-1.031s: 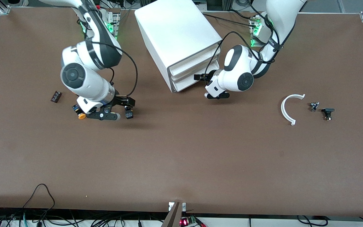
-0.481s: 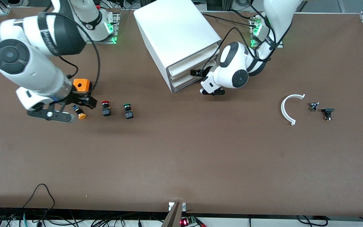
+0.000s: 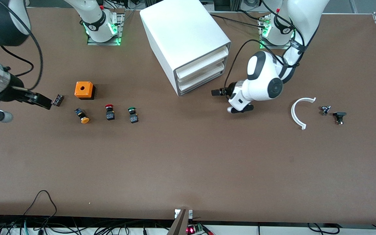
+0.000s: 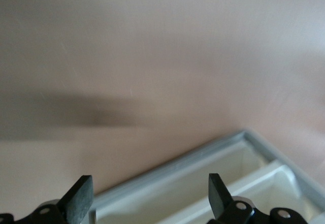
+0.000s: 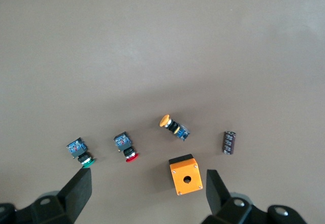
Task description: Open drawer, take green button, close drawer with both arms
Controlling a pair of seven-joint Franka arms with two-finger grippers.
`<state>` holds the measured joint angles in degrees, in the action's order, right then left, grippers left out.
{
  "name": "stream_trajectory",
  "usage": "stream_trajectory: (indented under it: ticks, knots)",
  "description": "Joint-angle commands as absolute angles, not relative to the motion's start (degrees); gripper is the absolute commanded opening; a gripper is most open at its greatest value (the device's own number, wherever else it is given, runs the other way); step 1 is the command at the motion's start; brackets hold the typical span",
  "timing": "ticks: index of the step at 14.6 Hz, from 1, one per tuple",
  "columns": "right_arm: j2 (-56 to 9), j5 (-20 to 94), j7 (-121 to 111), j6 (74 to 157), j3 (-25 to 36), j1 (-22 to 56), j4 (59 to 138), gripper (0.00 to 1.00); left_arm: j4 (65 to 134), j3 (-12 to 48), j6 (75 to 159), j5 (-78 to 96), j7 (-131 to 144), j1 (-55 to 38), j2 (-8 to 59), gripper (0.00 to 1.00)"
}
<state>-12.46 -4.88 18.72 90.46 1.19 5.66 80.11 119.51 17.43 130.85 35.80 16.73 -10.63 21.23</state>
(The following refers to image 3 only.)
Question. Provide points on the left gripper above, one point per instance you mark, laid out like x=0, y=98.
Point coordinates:
x=230, y=90

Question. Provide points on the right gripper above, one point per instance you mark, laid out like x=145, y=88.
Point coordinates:
x=17, y=93

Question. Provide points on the white plastic drawer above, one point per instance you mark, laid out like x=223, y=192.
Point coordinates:
x=201, y=63
x=201, y=80
x=201, y=72

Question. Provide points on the green push button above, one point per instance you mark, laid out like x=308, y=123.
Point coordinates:
x=133, y=118

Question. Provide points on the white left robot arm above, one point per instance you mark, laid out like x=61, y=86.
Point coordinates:
x=266, y=75

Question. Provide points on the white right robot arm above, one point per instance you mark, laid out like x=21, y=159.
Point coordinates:
x=93, y=19

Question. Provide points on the yellow push button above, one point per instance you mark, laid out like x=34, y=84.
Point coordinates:
x=84, y=119

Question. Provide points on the white drawer cabinet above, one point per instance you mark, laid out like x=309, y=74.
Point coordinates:
x=181, y=32

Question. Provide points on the red push button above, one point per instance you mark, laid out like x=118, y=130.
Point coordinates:
x=110, y=115

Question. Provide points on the black terminal block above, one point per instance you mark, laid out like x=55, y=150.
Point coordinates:
x=58, y=100

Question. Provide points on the white curved plastic arc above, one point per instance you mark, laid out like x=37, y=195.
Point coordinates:
x=293, y=112

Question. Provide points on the grey angled bar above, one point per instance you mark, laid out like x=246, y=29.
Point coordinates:
x=180, y=225

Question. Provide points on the circuit board with red light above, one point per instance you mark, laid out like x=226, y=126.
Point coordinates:
x=191, y=230

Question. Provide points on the orange button enclosure box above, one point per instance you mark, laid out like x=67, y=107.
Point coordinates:
x=83, y=91

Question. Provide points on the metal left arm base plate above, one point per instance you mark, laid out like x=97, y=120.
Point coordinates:
x=266, y=46

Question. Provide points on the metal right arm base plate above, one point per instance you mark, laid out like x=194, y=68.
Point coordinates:
x=103, y=43

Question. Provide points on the small silver black switch part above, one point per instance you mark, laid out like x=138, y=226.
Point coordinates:
x=325, y=110

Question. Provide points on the small metal bracket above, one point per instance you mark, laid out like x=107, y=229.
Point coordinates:
x=190, y=214

